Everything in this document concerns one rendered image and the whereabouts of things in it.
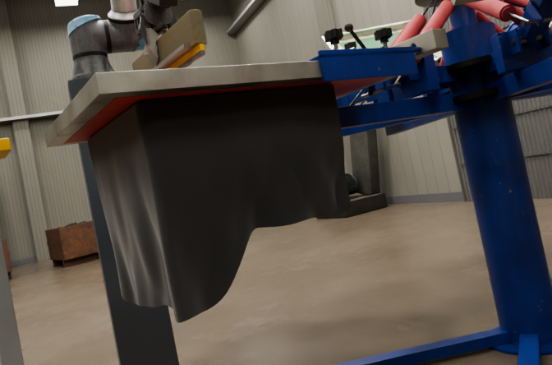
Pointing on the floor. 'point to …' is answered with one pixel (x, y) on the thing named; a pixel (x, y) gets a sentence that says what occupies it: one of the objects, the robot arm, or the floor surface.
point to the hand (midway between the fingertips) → (166, 59)
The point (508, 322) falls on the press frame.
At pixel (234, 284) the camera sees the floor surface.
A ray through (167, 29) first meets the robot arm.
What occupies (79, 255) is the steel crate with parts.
